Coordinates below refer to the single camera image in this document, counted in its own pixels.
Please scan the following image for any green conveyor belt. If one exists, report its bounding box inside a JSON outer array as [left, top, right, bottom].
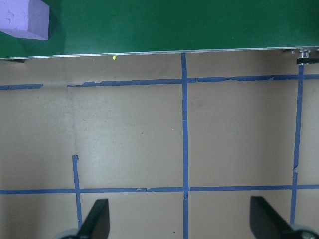
[[0, 0, 319, 65]]

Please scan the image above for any purple foam block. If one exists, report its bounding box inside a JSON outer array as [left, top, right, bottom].
[[0, 0, 50, 41]]

